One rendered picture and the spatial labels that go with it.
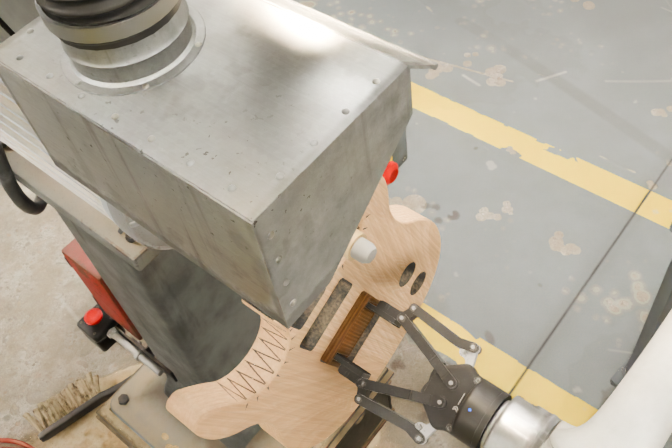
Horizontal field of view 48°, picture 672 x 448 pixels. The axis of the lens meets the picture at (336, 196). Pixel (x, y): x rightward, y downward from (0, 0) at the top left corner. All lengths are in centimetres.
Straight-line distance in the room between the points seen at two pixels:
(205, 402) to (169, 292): 47
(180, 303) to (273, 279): 75
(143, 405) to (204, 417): 108
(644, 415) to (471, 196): 175
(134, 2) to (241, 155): 13
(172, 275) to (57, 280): 132
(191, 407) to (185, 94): 35
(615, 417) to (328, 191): 33
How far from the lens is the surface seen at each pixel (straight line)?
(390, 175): 120
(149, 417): 186
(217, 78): 58
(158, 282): 122
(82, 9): 56
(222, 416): 82
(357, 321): 96
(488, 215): 237
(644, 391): 72
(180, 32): 60
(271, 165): 51
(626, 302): 226
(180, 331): 134
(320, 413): 104
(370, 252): 78
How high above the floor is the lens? 191
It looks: 52 degrees down
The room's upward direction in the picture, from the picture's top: 11 degrees counter-clockwise
